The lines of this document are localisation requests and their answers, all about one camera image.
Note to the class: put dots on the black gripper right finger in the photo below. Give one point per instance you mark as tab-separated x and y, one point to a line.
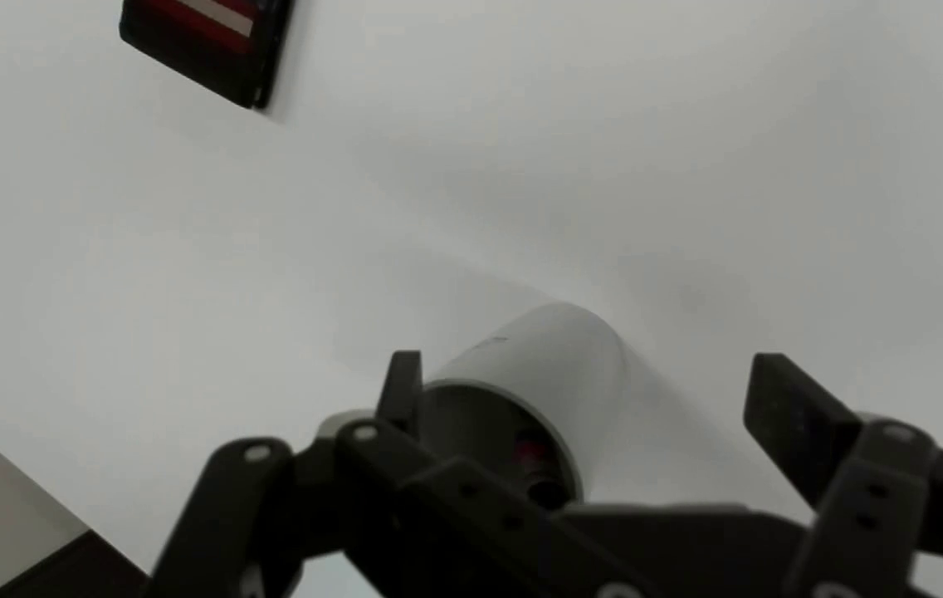
883	499

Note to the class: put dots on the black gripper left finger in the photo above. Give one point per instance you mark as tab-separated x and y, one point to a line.
385	485

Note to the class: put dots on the white ceramic mug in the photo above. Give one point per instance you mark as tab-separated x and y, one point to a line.
559	352

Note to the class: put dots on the black and red eraser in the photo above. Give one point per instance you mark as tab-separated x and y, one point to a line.
209	44

